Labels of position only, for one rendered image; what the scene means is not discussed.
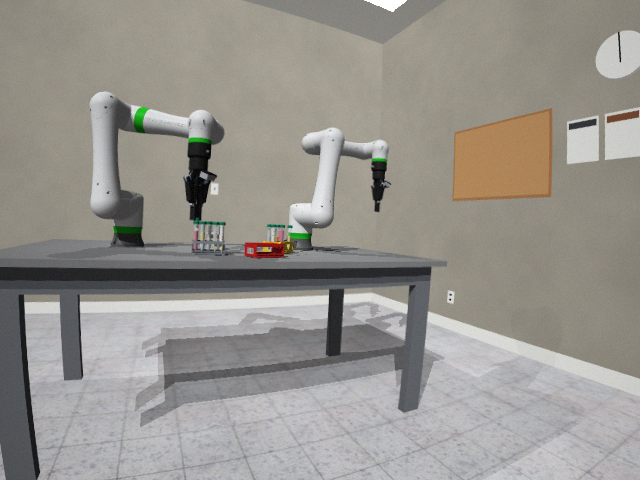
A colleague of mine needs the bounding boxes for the yellow tube rack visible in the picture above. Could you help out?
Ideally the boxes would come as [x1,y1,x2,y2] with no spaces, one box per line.
[263,241,294,253]

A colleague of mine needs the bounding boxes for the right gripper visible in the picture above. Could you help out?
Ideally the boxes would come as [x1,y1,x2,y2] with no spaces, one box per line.
[183,157,211,220]

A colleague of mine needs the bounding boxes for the red rack with round wells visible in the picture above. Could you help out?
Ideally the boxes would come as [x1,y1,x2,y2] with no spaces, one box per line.
[245,243,285,259]

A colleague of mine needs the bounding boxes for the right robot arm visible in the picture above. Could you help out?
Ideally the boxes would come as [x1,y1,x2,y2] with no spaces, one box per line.
[90,92,224,247]

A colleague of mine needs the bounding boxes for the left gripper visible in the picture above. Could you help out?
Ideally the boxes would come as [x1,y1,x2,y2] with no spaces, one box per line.
[371,171,386,212]

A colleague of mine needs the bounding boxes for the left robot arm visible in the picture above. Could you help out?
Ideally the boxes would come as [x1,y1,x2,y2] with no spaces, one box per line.
[289,128,389,250]

